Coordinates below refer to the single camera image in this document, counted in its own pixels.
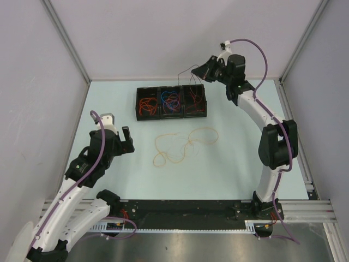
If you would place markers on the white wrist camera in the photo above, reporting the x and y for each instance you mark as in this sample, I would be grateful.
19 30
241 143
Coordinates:
225 51
108 122

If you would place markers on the aluminium frame rail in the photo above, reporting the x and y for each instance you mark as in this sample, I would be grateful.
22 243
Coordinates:
295 211

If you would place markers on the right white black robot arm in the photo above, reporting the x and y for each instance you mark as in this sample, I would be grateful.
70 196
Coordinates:
279 138

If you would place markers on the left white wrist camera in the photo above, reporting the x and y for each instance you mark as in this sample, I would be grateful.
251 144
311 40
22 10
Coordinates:
108 122

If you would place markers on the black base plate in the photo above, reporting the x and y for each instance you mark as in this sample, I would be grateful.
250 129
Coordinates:
196 214

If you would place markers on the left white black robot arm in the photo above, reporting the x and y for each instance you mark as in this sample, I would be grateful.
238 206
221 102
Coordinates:
56 234

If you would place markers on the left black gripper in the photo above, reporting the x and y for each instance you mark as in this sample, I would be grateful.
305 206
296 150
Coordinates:
124 146

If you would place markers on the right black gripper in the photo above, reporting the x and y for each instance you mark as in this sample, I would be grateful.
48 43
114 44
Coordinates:
205 71

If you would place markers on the black middle storage bin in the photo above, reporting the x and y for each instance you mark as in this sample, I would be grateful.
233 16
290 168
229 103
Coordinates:
170 102

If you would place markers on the black right storage bin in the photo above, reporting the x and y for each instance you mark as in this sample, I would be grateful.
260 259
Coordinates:
194 101

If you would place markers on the black left storage bin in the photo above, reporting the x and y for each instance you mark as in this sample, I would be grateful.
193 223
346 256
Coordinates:
147 104

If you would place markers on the black storage bin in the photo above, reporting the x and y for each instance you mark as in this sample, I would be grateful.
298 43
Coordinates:
194 101
147 104
170 102

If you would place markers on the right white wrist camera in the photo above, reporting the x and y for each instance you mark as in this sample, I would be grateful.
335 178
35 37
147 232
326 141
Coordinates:
225 51

